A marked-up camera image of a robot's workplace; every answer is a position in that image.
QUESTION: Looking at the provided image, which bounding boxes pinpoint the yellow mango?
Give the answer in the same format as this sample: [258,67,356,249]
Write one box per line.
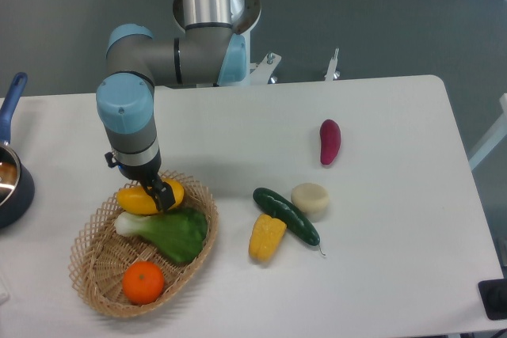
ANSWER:
[116,177,185,215]

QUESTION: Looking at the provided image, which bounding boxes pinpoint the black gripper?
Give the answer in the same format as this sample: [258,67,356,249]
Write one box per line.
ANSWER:
[105,150,175,211]

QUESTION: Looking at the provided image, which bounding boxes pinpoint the black device at edge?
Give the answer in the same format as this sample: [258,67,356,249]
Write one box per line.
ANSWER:
[478,279,507,321]

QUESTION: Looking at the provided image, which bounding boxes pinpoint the dark green cucumber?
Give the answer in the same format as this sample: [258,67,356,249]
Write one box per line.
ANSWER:
[253,187,324,255]

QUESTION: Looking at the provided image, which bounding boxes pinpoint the woven wicker basket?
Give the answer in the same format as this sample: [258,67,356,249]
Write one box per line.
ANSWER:
[69,170,219,318]

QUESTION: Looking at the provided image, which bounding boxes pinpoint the purple sweet potato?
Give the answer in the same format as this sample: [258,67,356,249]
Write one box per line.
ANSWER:
[319,119,341,165]

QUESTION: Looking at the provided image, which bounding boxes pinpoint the green bok choy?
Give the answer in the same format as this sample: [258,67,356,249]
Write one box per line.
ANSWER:
[113,207,208,264]

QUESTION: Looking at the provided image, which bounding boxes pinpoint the white frame at right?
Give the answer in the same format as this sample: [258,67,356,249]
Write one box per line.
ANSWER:
[468,93,506,171]

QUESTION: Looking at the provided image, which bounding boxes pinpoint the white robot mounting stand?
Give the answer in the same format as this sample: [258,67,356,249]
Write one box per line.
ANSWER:
[173,0,341,85]

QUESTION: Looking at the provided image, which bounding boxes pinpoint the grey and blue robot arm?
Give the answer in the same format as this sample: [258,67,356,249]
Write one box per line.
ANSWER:
[96,0,250,212]

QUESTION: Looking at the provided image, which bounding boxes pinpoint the orange tangerine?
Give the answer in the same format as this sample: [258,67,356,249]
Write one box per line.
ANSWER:
[122,261,165,305]

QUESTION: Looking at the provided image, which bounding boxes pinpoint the yellow bell pepper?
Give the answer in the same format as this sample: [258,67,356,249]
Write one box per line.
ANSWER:
[249,214,287,262]

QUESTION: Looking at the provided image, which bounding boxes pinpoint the dark blue saucepan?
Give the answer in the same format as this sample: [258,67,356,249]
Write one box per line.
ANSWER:
[1,72,35,229]

